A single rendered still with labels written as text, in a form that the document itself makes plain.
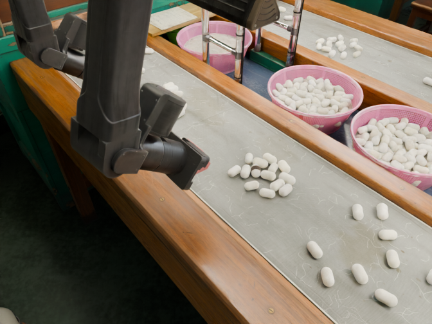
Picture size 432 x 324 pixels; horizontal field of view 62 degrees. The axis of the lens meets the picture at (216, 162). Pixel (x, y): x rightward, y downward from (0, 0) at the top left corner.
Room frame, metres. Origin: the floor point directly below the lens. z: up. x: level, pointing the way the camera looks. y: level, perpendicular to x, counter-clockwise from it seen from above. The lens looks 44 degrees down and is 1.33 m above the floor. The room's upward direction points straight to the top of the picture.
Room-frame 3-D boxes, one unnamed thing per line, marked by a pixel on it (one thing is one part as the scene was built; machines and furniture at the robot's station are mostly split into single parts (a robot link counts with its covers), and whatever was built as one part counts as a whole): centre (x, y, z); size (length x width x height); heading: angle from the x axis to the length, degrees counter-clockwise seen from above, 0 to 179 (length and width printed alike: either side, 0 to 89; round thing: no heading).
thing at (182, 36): (1.22, 0.01, 0.72); 0.27 x 0.27 x 0.10
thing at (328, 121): (0.88, -0.28, 0.72); 0.27 x 0.27 x 0.10
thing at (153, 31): (1.38, 0.15, 0.77); 0.33 x 0.15 x 0.01; 131
